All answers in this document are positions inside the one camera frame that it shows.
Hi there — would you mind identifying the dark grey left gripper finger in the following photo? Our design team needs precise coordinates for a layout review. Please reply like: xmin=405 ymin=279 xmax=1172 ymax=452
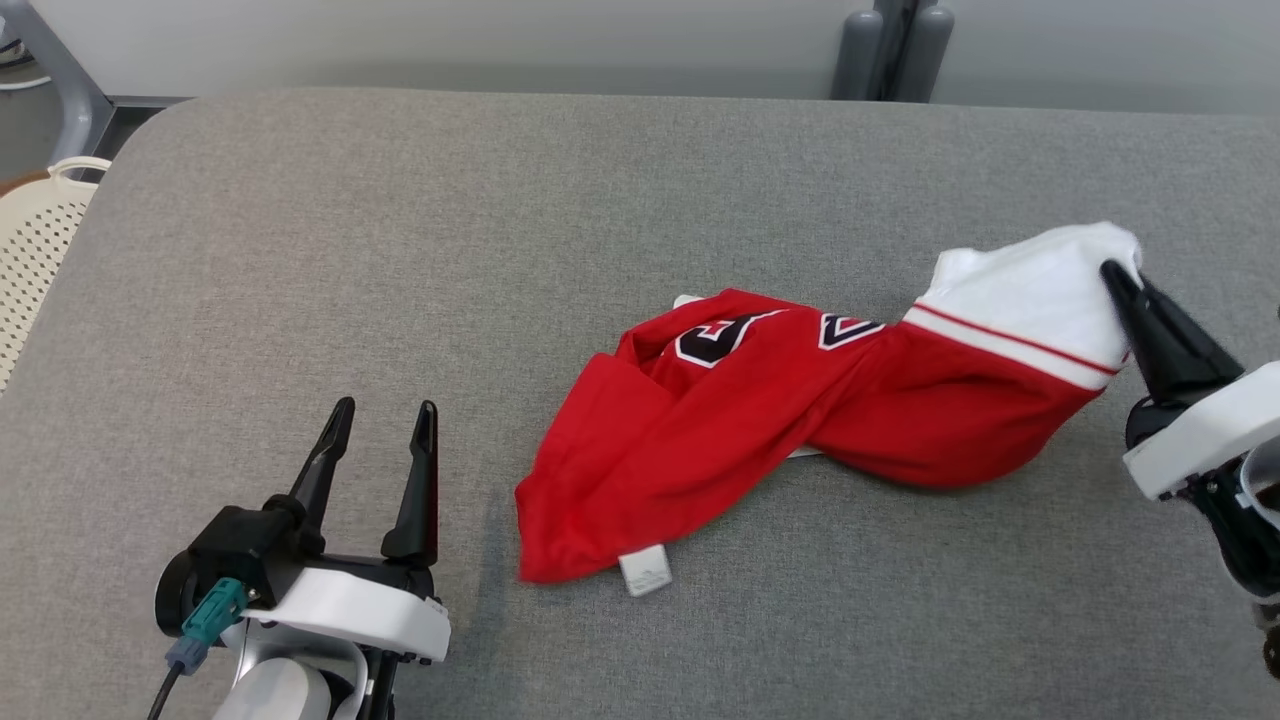
xmin=290 ymin=397 xmax=356 ymax=531
xmin=382 ymin=401 xmax=439 ymax=566

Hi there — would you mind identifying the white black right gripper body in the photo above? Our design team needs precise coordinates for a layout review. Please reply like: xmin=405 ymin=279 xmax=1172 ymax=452
xmin=1122 ymin=362 xmax=1280 ymax=501

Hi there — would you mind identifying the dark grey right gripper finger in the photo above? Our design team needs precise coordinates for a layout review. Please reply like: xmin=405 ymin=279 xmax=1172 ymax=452
xmin=1135 ymin=280 xmax=1246 ymax=379
xmin=1100 ymin=260 xmax=1216 ymax=404

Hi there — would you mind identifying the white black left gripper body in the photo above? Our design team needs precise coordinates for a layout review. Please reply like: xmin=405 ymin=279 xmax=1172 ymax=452
xmin=245 ymin=555 xmax=451 ymax=663

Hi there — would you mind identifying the red and white jersey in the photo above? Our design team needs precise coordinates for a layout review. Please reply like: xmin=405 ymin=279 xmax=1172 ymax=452
xmin=515 ymin=222 xmax=1143 ymax=598

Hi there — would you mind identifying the cream perforated laundry basket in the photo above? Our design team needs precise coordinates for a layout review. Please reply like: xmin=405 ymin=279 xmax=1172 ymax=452
xmin=0 ymin=157 xmax=113 ymax=396

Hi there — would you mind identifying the left black cable teal plug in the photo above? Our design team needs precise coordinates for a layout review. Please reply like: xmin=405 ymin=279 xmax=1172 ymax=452
xmin=148 ymin=578 xmax=249 ymax=720

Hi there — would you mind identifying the grey metal partition post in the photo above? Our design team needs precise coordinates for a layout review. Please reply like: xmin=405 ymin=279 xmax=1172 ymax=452
xmin=830 ymin=0 xmax=956 ymax=103

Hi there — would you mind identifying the grey metal frame leg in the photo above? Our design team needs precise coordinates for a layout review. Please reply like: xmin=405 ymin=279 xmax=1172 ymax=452
xmin=0 ymin=0 xmax=191 ymax=166

